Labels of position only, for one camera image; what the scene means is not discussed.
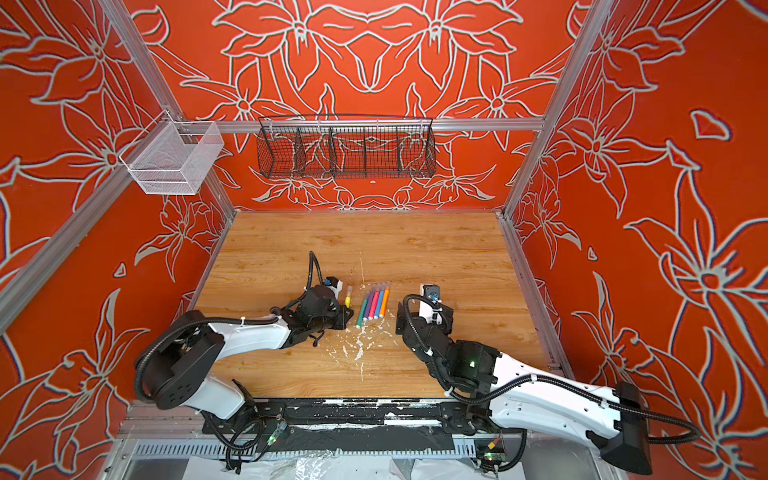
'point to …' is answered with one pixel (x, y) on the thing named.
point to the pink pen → (374, 306)
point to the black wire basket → (345, 146)
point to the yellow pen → (348, 299)
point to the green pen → (362, 311)
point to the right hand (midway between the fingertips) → (410, 306)
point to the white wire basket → (172, 157)
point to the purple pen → (371, 293)
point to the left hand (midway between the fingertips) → (353, 310)
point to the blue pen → (379, 302)
